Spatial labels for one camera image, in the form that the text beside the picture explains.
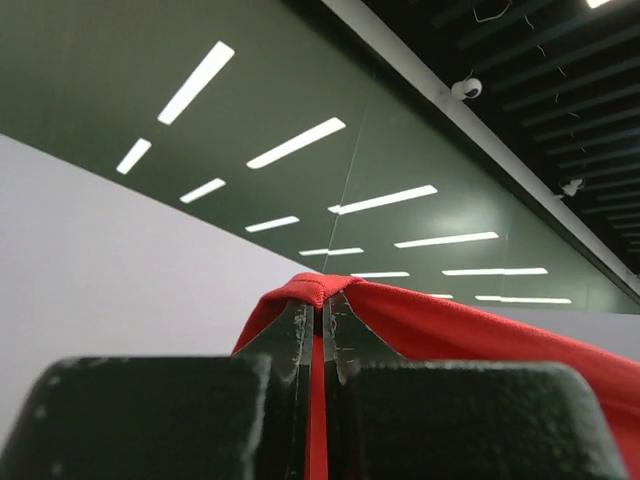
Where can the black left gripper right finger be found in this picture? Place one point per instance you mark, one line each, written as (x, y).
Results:
(391, 418)

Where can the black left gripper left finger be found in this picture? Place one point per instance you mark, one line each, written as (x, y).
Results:
(242, 416)

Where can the red tank top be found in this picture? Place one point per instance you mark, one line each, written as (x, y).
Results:
(421, 327)

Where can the white dome security camera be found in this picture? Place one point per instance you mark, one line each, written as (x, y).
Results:
(466, 89)

